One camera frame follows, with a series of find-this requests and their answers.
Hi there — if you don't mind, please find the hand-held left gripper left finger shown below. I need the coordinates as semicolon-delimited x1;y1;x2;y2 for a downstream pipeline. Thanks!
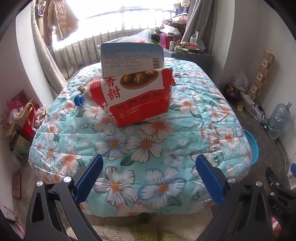
25;154;104;241

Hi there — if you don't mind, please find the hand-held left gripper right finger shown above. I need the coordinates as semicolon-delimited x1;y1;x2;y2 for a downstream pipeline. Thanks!
195;154;271;241

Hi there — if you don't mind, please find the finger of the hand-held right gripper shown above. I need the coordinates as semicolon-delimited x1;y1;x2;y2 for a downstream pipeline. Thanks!
265;167;281;193

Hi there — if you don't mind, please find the blue plastic basket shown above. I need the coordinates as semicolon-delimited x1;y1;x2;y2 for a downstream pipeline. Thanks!
243;129;260;165

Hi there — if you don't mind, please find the clear plastic soda bottle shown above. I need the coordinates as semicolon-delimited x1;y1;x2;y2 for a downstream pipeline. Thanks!
74;89;109;112

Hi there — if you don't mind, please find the red snack bag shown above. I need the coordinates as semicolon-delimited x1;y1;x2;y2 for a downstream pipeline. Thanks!
87;68;176;127

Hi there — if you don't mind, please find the white carton box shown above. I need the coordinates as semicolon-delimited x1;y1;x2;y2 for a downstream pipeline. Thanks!
100;43;164;78

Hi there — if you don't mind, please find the large clear water jug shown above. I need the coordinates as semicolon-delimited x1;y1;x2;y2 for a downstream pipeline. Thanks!
268;101;292;139

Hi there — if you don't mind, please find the floral quilt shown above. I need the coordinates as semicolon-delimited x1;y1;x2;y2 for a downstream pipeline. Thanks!
28;57;253;217

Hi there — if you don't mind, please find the shaggy rug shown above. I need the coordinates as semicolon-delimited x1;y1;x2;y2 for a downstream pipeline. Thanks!
67;209;213;241

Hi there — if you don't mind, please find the long cardboard box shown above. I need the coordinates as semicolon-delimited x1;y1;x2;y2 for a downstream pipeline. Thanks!
239;91;262;116

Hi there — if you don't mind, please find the paper gift bag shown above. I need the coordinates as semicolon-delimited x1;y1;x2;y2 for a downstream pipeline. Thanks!
14;102;41;139

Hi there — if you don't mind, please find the gold foil wrapper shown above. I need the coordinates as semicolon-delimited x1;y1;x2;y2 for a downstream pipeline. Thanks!
77;80;93;93

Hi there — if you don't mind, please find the white plastic bag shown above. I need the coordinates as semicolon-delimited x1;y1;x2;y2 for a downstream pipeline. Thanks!
189;31;206;51
231;70;249;92

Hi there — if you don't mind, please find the tall patterned box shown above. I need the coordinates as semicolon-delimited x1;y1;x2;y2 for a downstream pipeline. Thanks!
247;50;275;100

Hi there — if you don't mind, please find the grey cabinet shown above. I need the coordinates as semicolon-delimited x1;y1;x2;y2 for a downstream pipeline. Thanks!
163;49;213;63

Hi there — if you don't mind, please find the metal window railing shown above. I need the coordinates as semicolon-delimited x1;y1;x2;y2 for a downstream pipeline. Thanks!
50;5;183;75

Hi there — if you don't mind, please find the red thermos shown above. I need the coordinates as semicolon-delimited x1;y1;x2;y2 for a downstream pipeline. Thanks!
166;32;175;49

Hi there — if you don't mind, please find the pile of clothes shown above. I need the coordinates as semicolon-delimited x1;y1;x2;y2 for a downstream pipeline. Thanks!
159;13;189;35

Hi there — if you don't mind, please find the pink puffer jacket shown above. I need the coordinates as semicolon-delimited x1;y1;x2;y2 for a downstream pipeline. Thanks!
43;0;79;41

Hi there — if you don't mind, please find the grey curtain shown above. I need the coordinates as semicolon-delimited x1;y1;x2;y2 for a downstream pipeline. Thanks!
180;0;219;50

